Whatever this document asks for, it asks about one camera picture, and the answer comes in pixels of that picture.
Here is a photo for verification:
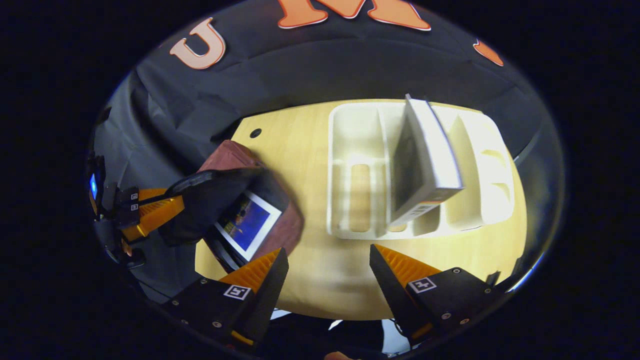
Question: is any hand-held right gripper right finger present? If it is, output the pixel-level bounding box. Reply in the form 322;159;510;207
369;244;503;346

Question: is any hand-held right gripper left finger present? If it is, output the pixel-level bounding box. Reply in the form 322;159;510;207
165;247;290;348

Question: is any maroon schoolbag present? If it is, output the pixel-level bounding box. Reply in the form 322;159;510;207
160;140;306;273

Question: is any blue cover book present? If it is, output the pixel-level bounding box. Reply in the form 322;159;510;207
214;190;282;262

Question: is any grey face cover book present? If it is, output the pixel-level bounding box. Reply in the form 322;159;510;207
387;94;465;228

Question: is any cream plastic bookshelf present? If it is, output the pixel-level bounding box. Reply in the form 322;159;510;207
327;101;516;240

